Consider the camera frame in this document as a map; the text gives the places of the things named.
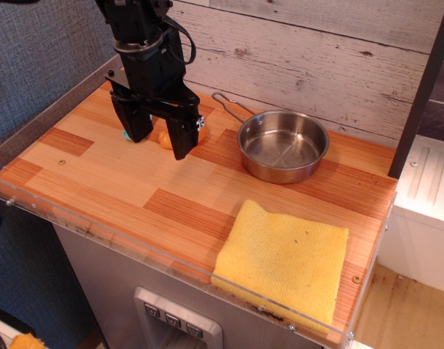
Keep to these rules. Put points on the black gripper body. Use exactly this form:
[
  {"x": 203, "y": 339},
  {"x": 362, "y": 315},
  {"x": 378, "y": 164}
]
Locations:
[{"x": 154, "y": 68}]

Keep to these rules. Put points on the orange toy croissant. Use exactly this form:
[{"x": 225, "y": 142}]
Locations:
[{"x": 165, "y": 142}]

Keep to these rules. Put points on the stainless steel saucepan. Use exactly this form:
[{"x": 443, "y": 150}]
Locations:
[{"x": 280, "y": 147}]

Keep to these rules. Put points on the yellow cloth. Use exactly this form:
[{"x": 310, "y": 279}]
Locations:
[{"x": 290, "y": 267}]

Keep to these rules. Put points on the silver dispenser button panel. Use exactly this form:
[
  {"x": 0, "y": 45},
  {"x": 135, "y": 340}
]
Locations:
[{"x": 167, "y": 324}]

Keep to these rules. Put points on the clear acrylic guard rail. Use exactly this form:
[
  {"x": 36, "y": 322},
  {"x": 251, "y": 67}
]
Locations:
[{"x": 183, "y": 227}]

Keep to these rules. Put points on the dark vertical post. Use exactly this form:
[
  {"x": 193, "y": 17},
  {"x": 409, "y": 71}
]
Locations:
[{"x": 429, "y": 77}]

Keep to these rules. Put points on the orange object bottom left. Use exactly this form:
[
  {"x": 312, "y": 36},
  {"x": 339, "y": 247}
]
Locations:
[{"x": 26, "y": 341}]

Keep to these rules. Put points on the teal brush with white bristles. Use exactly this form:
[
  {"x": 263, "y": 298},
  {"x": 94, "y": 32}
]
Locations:
[{"x": 126, "y": 136}]

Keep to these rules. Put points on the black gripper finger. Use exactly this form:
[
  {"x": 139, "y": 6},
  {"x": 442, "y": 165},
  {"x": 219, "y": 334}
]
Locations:
[
  {"x": 183, "y": 136},
  {"x": 136, "y": 122}
]

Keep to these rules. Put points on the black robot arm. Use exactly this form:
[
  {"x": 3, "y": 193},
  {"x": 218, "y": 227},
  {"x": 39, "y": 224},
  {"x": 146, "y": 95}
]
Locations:
[{"x": 138, "y": 18}]

